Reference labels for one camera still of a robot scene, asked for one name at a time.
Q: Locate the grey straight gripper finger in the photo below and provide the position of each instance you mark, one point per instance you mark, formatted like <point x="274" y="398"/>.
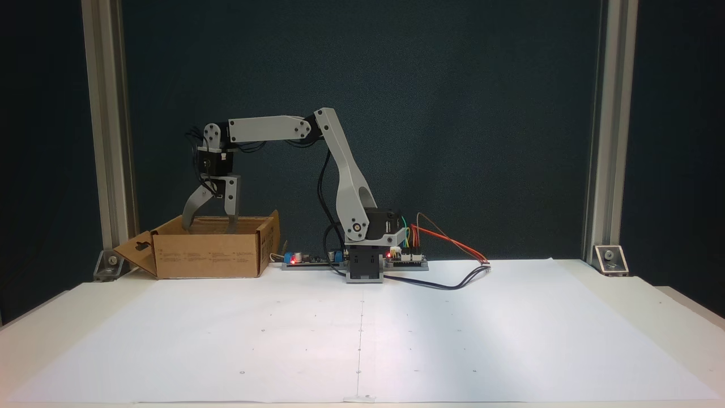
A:
<point x="232" y="215"/>

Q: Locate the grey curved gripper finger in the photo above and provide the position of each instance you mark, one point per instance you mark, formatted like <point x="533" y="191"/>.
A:
<point x="195" y="203"/>

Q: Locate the open cardboard box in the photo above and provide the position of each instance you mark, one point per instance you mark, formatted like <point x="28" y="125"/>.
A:
<point x="209" y="258"/>

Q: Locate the blue circuit board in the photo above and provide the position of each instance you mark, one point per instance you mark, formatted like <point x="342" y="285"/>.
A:
<point x="308" y="259"/>

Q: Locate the metal corner bracket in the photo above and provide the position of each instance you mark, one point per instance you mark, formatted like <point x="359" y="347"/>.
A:
<point x="610" y="260"/>
<point x="110" y="265"/>

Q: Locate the aluminium frame post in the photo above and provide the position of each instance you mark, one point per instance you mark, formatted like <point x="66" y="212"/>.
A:
<point x="612" y="113"/>
<point x="107" y="113"/>

